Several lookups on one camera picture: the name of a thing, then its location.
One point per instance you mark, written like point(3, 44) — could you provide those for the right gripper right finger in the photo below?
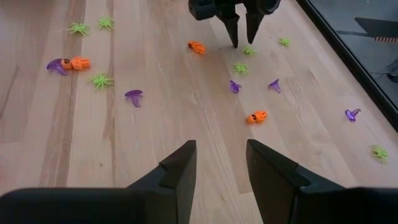
point(311, 205)

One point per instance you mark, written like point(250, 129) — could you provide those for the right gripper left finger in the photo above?
point(109, 205)

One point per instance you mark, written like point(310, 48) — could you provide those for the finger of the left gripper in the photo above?
point(233, 29)
point(253, 26)

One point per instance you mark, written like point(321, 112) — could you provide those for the purple witch hat toy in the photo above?
point(57, 66)
point(275, 85)
point(234, 86)
point(134, 97)
point(352, 114)

